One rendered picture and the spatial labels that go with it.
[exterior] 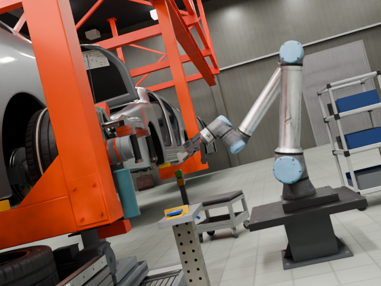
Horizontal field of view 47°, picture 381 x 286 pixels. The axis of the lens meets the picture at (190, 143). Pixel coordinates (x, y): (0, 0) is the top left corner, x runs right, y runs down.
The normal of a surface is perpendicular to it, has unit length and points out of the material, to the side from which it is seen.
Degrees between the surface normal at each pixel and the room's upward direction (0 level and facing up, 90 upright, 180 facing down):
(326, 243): 90
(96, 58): 141
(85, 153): 90
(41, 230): 90
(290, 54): 85
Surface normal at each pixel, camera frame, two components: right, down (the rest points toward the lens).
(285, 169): -0.33, 0.17
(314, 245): -0.18, 0.00
